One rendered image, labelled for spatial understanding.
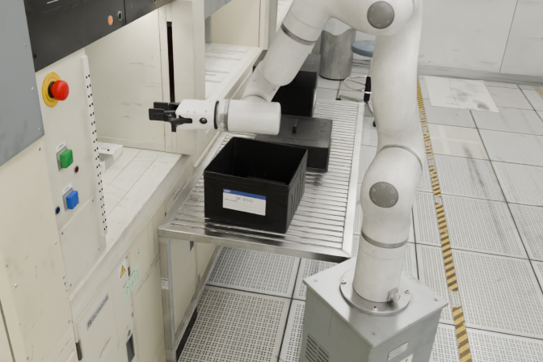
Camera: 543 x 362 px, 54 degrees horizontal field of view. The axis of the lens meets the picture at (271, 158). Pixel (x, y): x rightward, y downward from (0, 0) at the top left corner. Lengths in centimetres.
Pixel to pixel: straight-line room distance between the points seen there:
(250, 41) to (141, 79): 147
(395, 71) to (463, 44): 477
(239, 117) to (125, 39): 62
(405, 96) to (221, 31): 217
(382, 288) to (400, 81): 55
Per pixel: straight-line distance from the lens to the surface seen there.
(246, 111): 134
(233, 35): 323
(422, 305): 150
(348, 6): 114
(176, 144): 189
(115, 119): 194
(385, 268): 139
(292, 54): 124
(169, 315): 192
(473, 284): 291
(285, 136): 207
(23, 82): 103
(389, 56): 119
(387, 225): 131
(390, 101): 119
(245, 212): 167
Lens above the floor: 172
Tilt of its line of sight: 27 degrees down
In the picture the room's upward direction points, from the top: 3 degrees clockwise
